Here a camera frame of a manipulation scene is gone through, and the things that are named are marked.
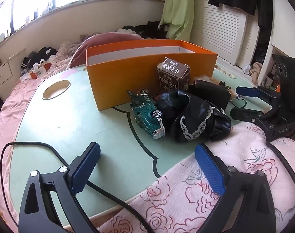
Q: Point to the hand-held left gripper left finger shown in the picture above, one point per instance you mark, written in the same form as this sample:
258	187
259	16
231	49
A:
85	168

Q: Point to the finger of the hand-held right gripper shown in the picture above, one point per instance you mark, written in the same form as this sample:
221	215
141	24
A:
247	115
247	91

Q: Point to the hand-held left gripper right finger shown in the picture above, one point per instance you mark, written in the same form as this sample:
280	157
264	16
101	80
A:
210	170

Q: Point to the black lace garment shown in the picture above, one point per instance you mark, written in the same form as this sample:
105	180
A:
193	111

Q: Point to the brown card box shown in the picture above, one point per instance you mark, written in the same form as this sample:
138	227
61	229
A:
173	77

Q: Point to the green toy car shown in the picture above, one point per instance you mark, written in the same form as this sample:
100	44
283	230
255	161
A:
145	111

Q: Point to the orange cardboard box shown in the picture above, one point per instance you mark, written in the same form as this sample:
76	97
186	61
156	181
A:
123	82

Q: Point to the green cartoon desktop table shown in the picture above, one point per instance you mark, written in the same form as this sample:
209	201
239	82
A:
65	126

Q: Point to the beige cloth on floor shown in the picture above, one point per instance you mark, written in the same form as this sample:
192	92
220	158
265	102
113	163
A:
256	71

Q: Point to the person's floral pajama leg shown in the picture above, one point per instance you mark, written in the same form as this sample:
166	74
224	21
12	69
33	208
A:
186	199

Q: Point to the white louvered closet door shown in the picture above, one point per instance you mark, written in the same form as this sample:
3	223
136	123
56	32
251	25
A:
217	31

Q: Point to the pink bed sheet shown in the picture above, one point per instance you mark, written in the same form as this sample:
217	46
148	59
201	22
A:
6	106

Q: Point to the orange tissue box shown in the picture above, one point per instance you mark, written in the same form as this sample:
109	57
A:
39	72

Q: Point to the green hanging cloth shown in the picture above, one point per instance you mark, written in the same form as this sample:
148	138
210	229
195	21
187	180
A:
177	7

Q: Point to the pile of black clothes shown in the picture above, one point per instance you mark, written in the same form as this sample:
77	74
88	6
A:
142	29

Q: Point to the black and white clothes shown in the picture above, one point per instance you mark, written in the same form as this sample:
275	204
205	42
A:
43	53

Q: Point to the white nightstand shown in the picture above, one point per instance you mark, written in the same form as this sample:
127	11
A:
0	76

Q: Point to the maroon cushion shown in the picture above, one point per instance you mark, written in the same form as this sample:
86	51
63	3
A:
106	40

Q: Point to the row of small windowsill items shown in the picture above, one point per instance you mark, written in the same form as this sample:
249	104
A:
16	26

